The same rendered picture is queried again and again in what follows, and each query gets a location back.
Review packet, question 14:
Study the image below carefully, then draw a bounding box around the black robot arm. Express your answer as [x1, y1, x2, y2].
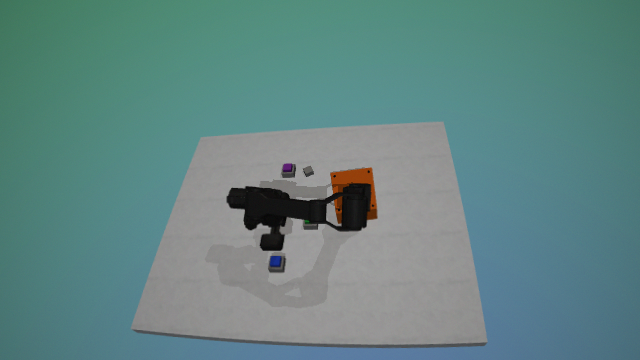
[226, 183, 372, 232]

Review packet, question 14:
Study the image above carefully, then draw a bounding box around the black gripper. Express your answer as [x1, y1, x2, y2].
[260, 192, 290, 251]

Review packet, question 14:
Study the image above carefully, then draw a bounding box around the blue button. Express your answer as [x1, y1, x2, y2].
[268, 256, 286, 272]

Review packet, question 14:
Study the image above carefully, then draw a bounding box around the purple button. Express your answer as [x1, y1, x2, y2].
[281, 163, 296, 178]

